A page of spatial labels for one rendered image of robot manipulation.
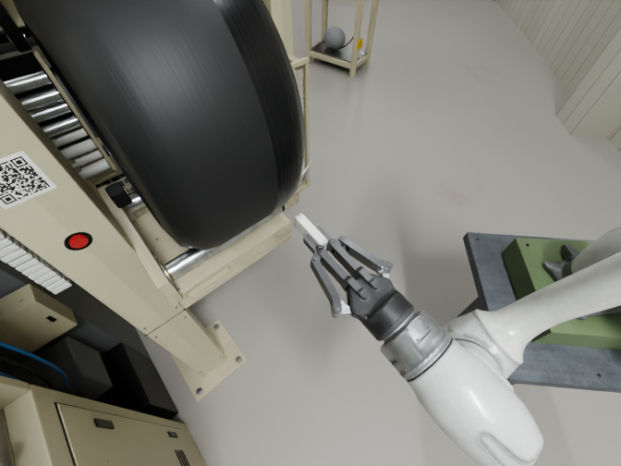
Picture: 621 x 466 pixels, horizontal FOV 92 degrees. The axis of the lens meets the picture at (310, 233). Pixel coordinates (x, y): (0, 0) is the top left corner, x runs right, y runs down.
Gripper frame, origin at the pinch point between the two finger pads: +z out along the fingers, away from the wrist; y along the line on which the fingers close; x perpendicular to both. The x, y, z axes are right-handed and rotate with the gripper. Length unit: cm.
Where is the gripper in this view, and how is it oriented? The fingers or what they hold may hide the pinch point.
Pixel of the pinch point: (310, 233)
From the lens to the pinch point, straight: 51.8
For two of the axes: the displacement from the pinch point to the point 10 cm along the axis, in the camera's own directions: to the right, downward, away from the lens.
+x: -0.9, 5.0, 8.6
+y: -7.6, 5.2, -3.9
